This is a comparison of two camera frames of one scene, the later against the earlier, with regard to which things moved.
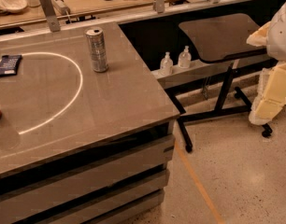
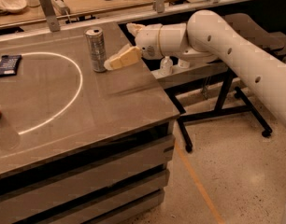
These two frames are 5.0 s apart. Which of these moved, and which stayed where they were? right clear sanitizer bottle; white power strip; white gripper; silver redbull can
Moved: white gripper
Stayed: white power strip; right clear sanitizer bottle; silver redbull can
